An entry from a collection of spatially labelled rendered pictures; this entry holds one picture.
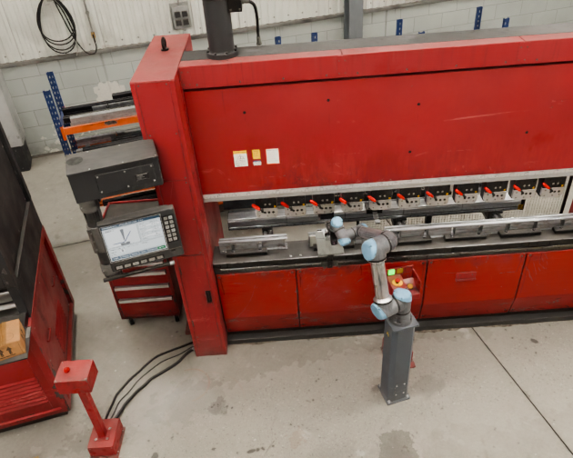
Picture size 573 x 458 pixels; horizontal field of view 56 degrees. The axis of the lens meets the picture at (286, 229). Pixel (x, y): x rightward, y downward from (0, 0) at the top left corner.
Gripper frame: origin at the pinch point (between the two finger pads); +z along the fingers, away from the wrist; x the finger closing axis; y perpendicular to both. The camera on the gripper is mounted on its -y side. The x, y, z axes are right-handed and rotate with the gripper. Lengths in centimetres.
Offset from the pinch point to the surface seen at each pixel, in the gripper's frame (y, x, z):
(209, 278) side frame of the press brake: -15, 90, 11
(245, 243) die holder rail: 7, 61, 14
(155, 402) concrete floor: -95, 143, 52
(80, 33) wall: 345, 222, 224
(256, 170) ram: 44, 47, -35
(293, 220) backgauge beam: 22.9, 21.5, 28.5
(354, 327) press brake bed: -63, -18, 72
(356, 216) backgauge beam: 17.9, -27.5, 25.5
